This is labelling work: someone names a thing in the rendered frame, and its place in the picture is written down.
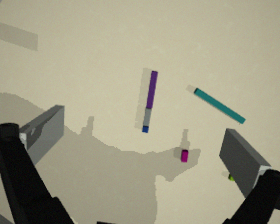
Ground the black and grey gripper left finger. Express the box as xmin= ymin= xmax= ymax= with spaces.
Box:
xmin=0 ymin=105 xmax=74 ymax=224

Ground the purple rod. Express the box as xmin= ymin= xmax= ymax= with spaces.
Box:
xmin=146 ymin=71 xmax=158 ymax=108

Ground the small blue block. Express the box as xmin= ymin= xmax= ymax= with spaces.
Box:
xmin=142 ymin=126 xmax=149 ymax=133

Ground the short magenta rod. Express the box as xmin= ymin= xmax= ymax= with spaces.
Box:
xmin=181 ymin=149 xmax=188 ymax=162

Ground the turquoise rod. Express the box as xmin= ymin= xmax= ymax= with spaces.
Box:
xmin=194 ymin=88 xmax=246 ymax=124

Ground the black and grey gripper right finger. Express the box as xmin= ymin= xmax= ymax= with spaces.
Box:
xmin=219 ymin=128 xmax=280 ymax=224

